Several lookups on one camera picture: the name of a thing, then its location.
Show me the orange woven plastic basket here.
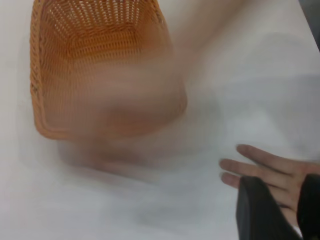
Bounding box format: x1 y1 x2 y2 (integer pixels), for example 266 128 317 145
29 0 188 141

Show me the bare human hand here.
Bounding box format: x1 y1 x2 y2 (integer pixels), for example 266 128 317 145
219 144 320 227
72 62 188 173

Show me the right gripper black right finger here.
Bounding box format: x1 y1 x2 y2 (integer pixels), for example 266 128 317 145
296 173 320 240

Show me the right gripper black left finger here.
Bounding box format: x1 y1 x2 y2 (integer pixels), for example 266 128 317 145
236 175 304 240

